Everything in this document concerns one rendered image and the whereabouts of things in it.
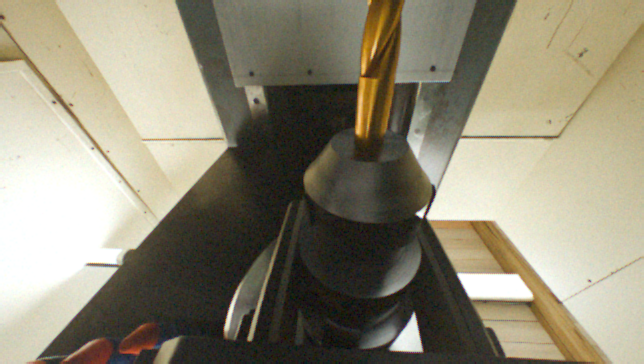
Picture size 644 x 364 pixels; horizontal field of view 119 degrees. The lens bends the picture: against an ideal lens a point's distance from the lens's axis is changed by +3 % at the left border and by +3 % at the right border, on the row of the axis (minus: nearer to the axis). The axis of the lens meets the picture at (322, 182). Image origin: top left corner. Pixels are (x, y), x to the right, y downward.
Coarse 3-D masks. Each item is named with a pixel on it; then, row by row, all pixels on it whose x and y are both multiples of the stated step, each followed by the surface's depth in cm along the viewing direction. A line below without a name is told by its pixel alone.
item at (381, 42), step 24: (384, 0) 3; (384, 24) 4; (384, 48) 4; (360, 72) 5; (384, 72) 4; (360, 96) 5; (384, 96) 4; (360, 120) 5; (384, 120) 5; (360, 144) 5
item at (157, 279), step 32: (224, 160) 51; (256, 160) 50; (288, 160) 50; (192, 192) 41; (224, 192) 40; (256, 192) 40; (288, 192) 40; (160, 224) 34; (192, 224) 34; (224, 224) 34; (256, 224) 33; (160, 256) 29; (192, 256) 29; (224, 256) 29; (256, 256) 29; (128, 288) 25; (160, 288) 25; (192, 288) 25; (224, 288) 25; (96, 320) 23; (128, 320) 22; (224, 320) 22; (64, 352) 20
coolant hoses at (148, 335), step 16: (160, 320) 21; (176, 320) 21; (192, 320) 20; (208, 320) 20; (128, 336) 11; (144, 336) 12; (160, 336) 14; (176, 336) 15; (208, 336) 18; (80, 352) 10; (96, 352) 10; (112, 352) 12; (128, 352) 11
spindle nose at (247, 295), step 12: (276, 240) 16; (264, 252) 16; (252, 264) 15; (264, 264) 15; (252, 276) 14; (264, 276) 14; (240, 288) 13; (252, 288) 13; (240, 300) 13; (252, 300) 13; (240, 312) 12; (228, 324) 12; (300, 324) 12; (408, 324) 11; (228, 336) 11; (300, 336) 11; (408, 336) 11; (396, 348) 11; (408, 348) 11; (420, 348) 11
